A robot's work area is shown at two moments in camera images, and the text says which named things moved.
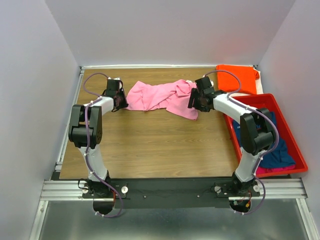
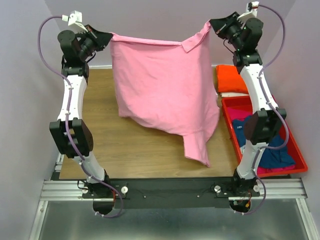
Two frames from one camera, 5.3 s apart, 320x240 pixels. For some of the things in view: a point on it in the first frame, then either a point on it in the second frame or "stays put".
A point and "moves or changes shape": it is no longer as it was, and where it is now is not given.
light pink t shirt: (172, 95) moves or changes shape
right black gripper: (194, 94) → (221, 25)
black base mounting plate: (174, 193) stays put
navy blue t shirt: (280, 156) stays put
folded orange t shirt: (246, 75) stays put
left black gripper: (125, 103) → (100, 39)
